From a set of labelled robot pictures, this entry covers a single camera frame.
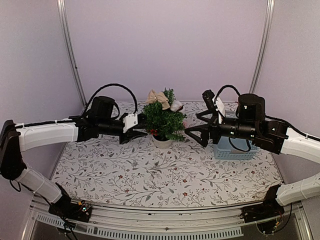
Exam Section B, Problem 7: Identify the beige ribbon bow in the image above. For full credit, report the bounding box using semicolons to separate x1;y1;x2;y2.
146;89;171;110

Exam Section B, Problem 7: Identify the aluminium corner post left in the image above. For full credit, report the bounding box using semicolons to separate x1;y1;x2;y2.
56;0;87;107

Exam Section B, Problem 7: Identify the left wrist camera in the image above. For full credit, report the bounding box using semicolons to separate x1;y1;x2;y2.
122;113;138;134

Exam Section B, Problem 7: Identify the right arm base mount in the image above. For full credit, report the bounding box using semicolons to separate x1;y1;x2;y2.
239;184;285;223

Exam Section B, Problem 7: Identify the aluminium corner post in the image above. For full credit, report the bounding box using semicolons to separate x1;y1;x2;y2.
249;0;275;94
56;0;87;107

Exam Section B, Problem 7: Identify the light blue perforated basket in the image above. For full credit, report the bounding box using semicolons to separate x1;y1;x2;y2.
212;109;261;161

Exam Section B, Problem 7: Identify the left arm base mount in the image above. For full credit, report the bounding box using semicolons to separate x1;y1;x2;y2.
48;183;92;223

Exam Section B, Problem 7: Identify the black left camera cable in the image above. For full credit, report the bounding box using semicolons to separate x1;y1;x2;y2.
83;83;139;118

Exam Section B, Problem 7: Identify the white cotton boll ornament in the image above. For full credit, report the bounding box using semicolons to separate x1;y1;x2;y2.
170;100;185;113

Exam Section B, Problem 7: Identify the small green christmas tree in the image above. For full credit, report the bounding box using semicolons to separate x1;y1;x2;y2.
142;88;186;142

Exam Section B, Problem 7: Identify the aluminium front rail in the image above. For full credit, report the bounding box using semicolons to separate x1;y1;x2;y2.
21;196;316;240

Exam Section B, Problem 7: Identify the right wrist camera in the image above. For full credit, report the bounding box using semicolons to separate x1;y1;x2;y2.
202;89;226;124

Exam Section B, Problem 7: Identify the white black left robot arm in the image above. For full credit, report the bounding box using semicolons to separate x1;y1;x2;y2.
0;96;147;217

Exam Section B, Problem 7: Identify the red berry sprig ornament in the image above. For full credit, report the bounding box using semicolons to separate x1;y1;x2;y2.
149;129;158;136

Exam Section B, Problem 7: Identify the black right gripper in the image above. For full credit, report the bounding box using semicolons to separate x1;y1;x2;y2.
184;109;258;148

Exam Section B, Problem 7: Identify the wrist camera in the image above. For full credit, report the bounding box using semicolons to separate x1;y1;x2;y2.
122;113;138;134
202;89;226;124

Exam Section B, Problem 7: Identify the white ribbed plant pot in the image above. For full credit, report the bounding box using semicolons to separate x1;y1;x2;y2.
151;135;173;149

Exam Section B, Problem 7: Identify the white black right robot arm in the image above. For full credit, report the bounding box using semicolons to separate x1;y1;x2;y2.
184;90;320;163

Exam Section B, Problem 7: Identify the aluminium corner post right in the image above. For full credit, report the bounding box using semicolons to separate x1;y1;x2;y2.
249;0;275;94

